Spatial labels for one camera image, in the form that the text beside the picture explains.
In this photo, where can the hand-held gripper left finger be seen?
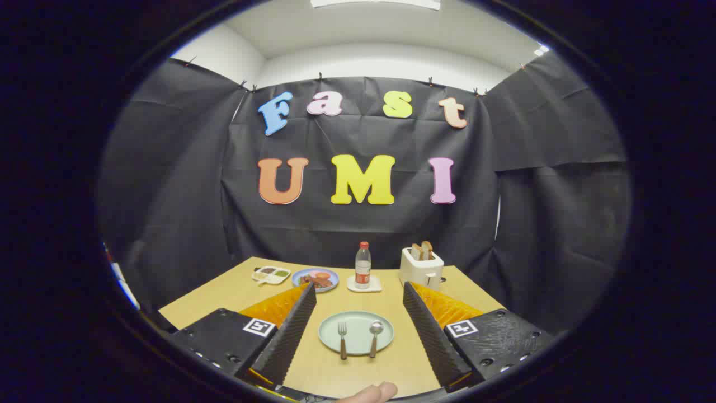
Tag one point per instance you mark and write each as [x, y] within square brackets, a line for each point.
[291, 336]

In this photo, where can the blue food plate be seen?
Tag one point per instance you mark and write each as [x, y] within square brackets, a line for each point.
[332, 275]

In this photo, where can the long ceiling light panel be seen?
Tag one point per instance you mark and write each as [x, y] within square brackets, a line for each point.
[375, 3]

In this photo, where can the toast slice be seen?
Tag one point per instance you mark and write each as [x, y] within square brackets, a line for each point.
[427, 251]
[415, 253]

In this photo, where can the clear red capped water bottle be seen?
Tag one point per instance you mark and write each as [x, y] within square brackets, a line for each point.
[363, 268]

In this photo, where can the small ceiling light panel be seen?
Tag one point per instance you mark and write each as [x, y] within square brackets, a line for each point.
[541, 50]

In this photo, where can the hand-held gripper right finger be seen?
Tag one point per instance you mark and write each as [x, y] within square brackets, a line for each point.
[430, 341]

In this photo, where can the white toaster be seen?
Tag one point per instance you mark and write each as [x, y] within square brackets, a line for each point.
[417, 272]

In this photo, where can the white divided sauce dish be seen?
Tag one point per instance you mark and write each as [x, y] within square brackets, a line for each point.
[271, 279]

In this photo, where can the black backdrop cloth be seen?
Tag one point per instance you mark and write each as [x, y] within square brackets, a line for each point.
[363, 235]

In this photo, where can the brown meat slices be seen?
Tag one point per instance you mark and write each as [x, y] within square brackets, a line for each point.
[316, 283]

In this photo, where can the white square coaster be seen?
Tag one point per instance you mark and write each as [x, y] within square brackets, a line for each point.
[376, 287]

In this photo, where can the light green plate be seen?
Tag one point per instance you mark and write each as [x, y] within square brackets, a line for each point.
[358, 324]

